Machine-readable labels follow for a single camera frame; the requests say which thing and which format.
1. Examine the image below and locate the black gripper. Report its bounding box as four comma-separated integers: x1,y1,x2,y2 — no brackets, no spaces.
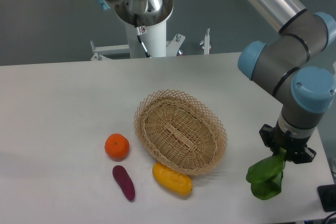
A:
259,124,317,164

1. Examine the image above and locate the woven wicker basket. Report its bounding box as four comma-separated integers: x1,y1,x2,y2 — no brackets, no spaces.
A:
134,89,227,176

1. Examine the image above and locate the yellow mango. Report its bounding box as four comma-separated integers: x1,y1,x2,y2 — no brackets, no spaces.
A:
152,163,193,196

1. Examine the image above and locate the black cable on pedestal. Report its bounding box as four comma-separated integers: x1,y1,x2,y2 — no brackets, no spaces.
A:
133,13,152,59

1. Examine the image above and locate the purple sweet potato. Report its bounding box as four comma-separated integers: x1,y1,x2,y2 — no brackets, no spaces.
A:
112,165,135,202

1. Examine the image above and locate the green bok choy vegetable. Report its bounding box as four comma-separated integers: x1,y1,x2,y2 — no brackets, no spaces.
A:
246,148,286,200

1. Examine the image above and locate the orange tangerine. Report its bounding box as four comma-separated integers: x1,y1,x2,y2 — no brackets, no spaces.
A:
104,133,130,159

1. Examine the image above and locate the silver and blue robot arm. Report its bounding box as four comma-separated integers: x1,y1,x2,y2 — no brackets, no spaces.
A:
96,0,335,164

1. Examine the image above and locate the white metal base frame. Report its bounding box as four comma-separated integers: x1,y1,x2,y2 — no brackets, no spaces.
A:
90,28,212,61

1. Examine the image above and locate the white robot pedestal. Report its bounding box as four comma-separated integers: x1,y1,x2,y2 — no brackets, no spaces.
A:
115,0,173,59

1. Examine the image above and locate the black device at table edge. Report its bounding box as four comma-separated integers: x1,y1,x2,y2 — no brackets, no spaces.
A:
317,184,335,212

